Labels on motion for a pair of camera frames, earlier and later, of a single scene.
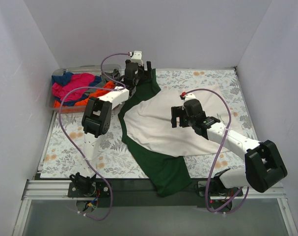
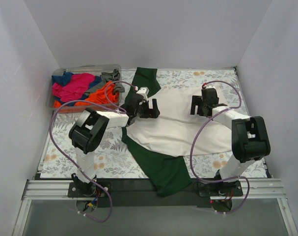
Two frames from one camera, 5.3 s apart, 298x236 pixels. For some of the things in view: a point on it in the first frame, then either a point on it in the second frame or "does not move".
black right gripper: x=176 y=116 to x=202 y=107
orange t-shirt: x=107 y=85 does not move
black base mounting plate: x=132 y=192 does not move
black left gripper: x=144 y=71 to x=146 y=110
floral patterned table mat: x=216 y=92 does not move
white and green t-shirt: x=158 y=149 does not move
